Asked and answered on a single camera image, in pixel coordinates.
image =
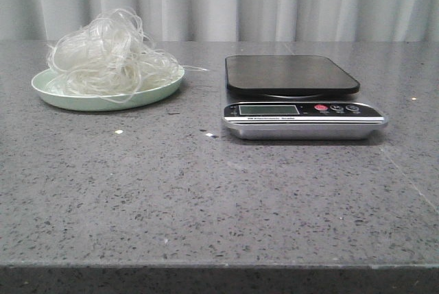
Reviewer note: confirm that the white translucent vermicelli bundle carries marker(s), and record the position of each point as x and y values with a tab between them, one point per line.
111	58

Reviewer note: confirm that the black silver kitchen scale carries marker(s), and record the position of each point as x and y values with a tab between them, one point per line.
295	97

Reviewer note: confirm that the light green round plate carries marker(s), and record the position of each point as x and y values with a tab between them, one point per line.
98	104

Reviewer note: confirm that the grey pleated curtain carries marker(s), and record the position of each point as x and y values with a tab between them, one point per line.
234	20

